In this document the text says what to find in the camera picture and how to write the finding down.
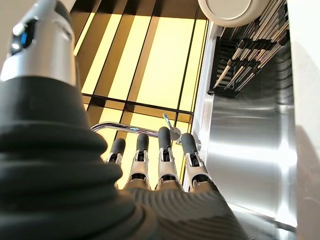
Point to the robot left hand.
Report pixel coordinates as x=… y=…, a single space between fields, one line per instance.
x=62 y=187

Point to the chrome gooseneck faucet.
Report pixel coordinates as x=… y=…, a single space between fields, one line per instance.
x=117 y=125

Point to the white ceramic plate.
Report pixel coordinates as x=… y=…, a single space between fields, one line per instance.
x=225 y=12

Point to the black sink dish rack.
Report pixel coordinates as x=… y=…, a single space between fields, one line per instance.
x=250 y=55

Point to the stainless steel sink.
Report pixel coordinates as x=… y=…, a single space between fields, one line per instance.
x=245 y=150

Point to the yellow backlit window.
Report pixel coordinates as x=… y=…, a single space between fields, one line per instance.
x=162 y=62

